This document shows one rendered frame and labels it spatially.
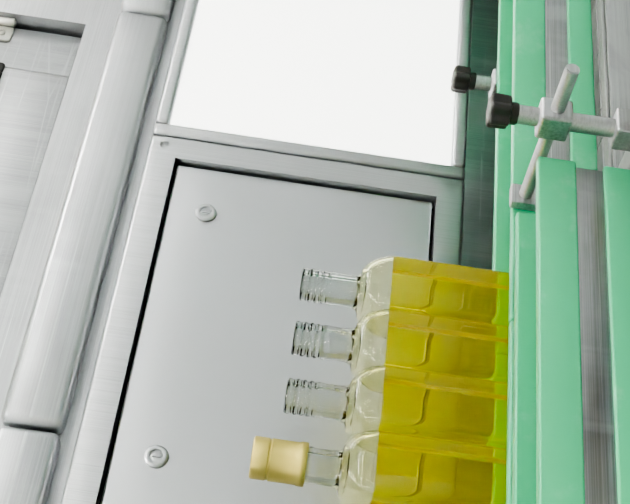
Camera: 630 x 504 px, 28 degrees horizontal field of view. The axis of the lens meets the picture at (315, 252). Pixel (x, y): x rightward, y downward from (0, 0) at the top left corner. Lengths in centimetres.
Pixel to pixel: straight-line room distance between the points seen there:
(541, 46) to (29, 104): 57
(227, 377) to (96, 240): 21
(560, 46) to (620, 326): 41
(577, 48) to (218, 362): 47
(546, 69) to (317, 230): 28
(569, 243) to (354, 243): 35
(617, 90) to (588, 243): 27
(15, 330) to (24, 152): 24
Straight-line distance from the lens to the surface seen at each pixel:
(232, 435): 116
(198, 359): 120
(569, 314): 96
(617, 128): 106
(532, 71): 126
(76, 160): 135
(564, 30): 131
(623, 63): 127
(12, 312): 126
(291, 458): 99
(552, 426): 90
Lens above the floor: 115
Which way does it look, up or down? 1 degrees down
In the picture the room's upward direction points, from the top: 82 degrees counter-clockwise
